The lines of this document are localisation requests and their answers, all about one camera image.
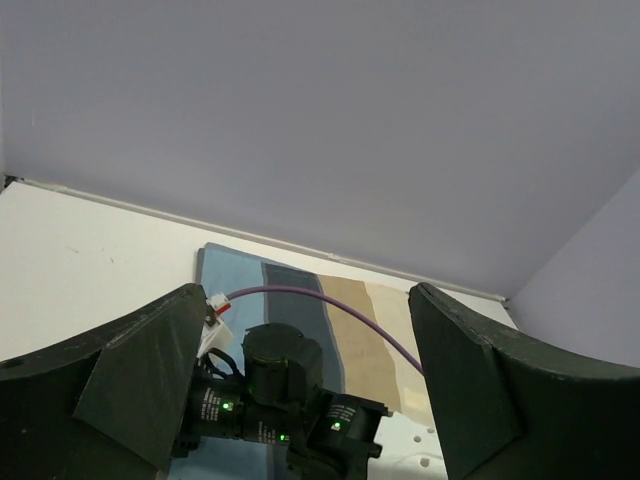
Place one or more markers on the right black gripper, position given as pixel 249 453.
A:
pixel 276 399

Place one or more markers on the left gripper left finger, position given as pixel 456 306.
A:
pixel 107 403

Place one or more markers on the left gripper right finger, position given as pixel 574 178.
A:
pixel 509 406

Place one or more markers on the striped blue beige placemat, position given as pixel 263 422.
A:
pixel 364 331

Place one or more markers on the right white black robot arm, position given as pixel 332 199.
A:
pixel 357 438

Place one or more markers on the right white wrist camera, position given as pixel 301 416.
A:
pixel 215 333

